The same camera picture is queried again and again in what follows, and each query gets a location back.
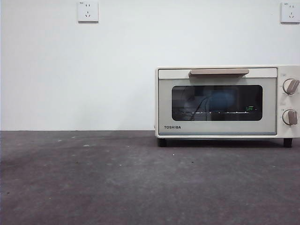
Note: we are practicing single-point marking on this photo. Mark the white wall socket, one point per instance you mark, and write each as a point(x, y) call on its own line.
point(88, 11)
point(290, 12)

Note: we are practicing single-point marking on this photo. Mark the cream oven knob, slanted pointer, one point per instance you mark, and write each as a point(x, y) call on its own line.
point(290, 86)

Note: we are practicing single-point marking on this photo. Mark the black oven foot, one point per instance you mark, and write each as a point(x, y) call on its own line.
point(162, 143)
point(288, 143)

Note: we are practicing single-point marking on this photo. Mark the cream Toshiba toaster oven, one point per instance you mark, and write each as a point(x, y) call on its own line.
point(289, 103)

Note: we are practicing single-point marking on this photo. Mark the blue ribbed bowl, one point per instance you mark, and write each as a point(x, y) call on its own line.
point(220, 100)

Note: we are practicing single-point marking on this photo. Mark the cream oven knob, upright pointer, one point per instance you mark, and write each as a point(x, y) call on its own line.
point(290, 116)

